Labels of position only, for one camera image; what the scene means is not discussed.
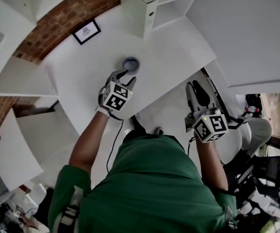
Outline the red box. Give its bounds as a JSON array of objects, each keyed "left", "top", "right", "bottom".
[{"left": 18, "top": 183, "right": 33, "bottom": 194}]

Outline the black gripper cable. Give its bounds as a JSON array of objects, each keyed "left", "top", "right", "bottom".
[
  {"left": 105, "top": 109, "right": 124, "bottom": 174},
  {"left": 187, "top": 136, "right": 197, "bottom": 155}
]

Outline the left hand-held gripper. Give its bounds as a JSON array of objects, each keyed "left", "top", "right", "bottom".
[{"left": 98, "top": 69, "right": 138, "bottom": 112}]

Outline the black framed picture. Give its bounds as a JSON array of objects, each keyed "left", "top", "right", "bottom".
[{"left": 71, "top": 18, "right": 102, "bottom": 46}]

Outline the grey white office chair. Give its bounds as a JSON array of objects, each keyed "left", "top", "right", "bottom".
[{"left": 214, "top": 116, "right": 274, "bottom": 196}]

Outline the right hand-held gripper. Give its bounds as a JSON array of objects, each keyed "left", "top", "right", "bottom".
[{"left": 184, "top": 80, "right": 229, "bottom": 144}]

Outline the white shelving unit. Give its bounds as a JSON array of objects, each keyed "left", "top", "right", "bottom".
[{"left": 0, "top": 0, "right": 204, "bottom": 99}]

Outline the blue-grey cup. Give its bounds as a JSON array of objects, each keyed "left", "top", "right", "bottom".
[{"left": 122, "top": 56, "right": 140, "bottom": 74}]

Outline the person's left hand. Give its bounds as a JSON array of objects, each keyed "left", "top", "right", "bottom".
[{"left": 95, "top": 86, "right": 111, "bottom": 117}]

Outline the person's left forearm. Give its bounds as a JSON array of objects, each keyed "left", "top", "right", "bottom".
[{"left": 68, "top": 110, "right": 110, "bottom": 177}]

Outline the white file box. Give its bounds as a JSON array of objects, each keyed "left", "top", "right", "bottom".
[{"left": 117, "top": 0, "right": 159, "bottom": 40}]

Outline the black bag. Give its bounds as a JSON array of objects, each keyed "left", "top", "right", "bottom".
[{"left": 245, "top": 93, "right": 265, "bottom": 118}]

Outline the white side desk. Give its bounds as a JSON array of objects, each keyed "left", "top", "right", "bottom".
[{"left": 0, "top": 107, "right": 45, "bottom": 192}]

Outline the grey shoulder strap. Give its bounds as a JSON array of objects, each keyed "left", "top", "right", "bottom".
[
  {"left": 53, "top": 185, "right": 85, "bottom": 233},
  {"left": 221, "top": 204, "right": 238, "bottom": 231}
]

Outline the black office chair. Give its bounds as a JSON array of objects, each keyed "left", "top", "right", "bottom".
[{"left": 250, "top": 155, "right": 280, "bottom": 205}]

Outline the person's left shoe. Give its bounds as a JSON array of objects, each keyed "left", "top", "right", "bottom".
[{"left": 129, "top": 114, "right": 146, "bottom": 133}]

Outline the person's green shirt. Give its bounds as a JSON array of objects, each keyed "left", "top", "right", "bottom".
[{"left": 47, "top": 133, "right": 238, "bottom": 233}]

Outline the person's right forearm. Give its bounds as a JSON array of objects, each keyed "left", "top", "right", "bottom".
[{"left": 195, "top": 136, "right": 229, "bottom": 191}]

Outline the clear bottle red label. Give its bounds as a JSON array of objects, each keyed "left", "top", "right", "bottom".
[{"left": 244, "top": 104, "right": 260, "bottom": 113}]

